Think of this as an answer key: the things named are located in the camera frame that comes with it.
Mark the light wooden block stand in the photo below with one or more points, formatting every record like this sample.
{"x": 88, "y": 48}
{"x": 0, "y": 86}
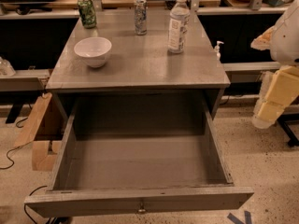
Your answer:
{"x": 43, "y": 130}

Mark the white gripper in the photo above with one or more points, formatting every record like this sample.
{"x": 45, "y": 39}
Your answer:
{"x": 286, "y": 42}

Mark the grey wooden cabinet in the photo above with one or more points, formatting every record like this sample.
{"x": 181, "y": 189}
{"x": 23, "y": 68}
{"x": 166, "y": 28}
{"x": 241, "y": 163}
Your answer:
{"x": 142, "y": 61}

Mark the black metal stand leg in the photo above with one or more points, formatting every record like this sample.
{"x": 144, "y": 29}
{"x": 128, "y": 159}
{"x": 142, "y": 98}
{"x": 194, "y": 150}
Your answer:
{"x": 283, "y": 121}

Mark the grey open top drawer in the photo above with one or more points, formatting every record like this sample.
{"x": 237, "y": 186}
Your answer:
{"x": 137, "y": 155}

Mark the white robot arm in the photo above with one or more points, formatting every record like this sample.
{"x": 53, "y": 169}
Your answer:
{"x": 284, "y": 45}

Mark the silver patterned drink can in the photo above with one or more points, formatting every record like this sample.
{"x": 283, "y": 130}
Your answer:
{"x": 140, "y": 17}

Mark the green soda can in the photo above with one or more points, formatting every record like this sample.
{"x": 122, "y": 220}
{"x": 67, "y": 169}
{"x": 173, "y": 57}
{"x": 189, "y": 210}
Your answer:
{"x": 87, "y": 13}

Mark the white pump dispenser bottle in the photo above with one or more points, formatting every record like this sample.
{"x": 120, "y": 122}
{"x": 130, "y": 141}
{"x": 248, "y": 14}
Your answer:
{"x": 217, "y": 49}

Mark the clear plastic object left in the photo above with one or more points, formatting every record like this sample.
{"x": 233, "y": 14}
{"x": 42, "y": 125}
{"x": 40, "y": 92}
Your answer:
{"x": 6, "y": 69}

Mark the clear plastic water bottle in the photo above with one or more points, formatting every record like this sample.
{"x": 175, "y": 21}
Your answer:
{"x": 179, "y": 18}

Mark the white ceramic bowl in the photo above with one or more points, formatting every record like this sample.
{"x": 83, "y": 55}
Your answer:
{"x": 93, "y": 51}

